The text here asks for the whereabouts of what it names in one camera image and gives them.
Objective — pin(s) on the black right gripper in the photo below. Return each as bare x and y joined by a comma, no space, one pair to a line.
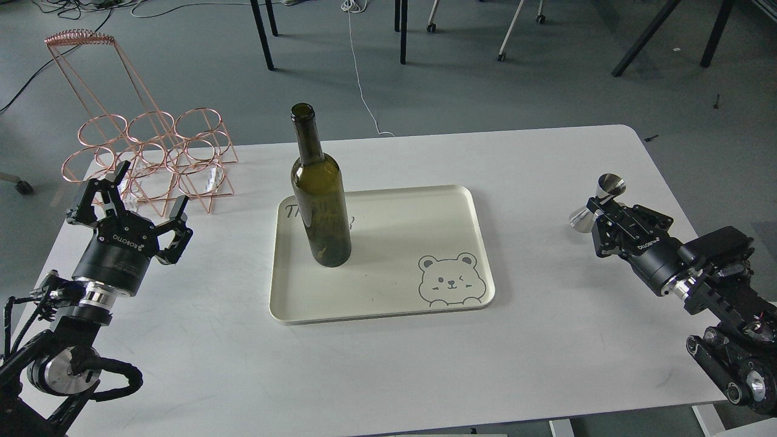
656,261

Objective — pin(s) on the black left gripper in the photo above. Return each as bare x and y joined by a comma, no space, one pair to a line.
122,246

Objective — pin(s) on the silver metal jigger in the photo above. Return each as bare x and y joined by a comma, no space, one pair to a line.
608,186

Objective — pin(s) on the dark green wine bottle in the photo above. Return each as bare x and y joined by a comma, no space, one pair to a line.
317,184

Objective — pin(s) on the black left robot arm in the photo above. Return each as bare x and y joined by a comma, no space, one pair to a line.
47,382

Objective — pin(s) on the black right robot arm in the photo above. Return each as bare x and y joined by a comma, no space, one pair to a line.
710,273

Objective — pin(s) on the chair caster at left edge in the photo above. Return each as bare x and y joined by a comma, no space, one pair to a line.
22,186

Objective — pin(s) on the cream bear tray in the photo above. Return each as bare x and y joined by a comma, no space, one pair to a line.
414,251

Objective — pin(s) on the black desk legs right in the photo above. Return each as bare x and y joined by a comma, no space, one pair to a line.
673,27

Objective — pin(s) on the white chair base with casters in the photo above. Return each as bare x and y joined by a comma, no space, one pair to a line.
495,31

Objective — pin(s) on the copper wire bottle rack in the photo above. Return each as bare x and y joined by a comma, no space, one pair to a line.
169,155

